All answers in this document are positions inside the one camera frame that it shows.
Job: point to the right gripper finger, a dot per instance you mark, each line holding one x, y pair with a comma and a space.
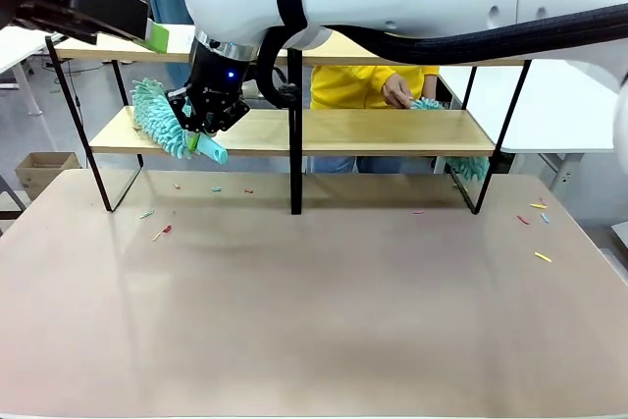
225, 117
189, 115

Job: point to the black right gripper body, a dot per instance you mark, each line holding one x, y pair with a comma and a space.
216, 75

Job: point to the teal microfibre duster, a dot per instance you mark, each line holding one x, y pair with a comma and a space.
152, 115
471, 169

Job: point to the person left forearm yellow sleeve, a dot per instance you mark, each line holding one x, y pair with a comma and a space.
422, 73

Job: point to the person left hand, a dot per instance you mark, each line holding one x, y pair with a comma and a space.
396, 90

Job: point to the white desk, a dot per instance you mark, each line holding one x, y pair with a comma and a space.
19, 46
549, 110

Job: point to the green paper scrap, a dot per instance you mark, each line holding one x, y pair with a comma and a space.
146, 215

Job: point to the person in yellow jacket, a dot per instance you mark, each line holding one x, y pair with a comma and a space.
343, 85

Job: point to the yellow paper scrap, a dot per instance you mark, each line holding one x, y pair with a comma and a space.
542, 256
538, 205
157, 235

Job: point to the cardboard box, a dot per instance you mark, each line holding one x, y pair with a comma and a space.
46, 171

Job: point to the wood shelf black metal frame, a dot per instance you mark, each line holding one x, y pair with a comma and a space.
294, 134

